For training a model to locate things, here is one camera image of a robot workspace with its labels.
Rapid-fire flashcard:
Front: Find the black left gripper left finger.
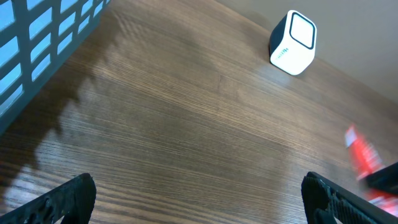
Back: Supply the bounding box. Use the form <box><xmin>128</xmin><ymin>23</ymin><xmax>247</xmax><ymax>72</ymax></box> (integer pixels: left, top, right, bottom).
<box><xmin>1</xmin><ymin>173</ymin><xmax>96</xmax><ymax>224</ymax></box>

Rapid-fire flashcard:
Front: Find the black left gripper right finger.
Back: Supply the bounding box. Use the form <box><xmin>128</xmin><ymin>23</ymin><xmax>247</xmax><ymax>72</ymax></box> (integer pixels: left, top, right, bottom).
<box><xmin>301</xmin><ymin>172</ymin><xmax>397</xmax><ymax>224</ymax></box>

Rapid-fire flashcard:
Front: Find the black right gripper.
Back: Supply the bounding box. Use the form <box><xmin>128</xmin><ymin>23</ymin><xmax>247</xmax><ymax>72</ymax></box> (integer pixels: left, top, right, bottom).
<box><xmin>365</xmin><ymin>163</ymin><xmax>398</xmax><ymax>196</ymax></box>

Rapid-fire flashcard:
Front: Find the red Nescafe sachet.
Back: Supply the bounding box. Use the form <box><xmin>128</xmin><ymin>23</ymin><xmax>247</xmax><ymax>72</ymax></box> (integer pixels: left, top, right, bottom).
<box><xmin>345</xmin><ymin>125</ymin><xmax>397</xmax><ymax>217</ymax></box>

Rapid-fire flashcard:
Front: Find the white barcode scanner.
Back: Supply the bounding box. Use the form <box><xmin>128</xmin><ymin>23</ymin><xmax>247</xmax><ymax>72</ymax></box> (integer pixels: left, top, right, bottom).
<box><xmin>269</xmin><ymin>10</ymin><xmax>317</xmax><ymax>75</ymax></box>

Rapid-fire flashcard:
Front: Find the grey plastic basket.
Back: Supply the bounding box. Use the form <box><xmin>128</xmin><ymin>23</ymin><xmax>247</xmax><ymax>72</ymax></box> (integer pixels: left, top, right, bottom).
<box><xmin>1</xmin><ymin>0</ymin><xmax>111</xmax><ymax>132</ymax></box>

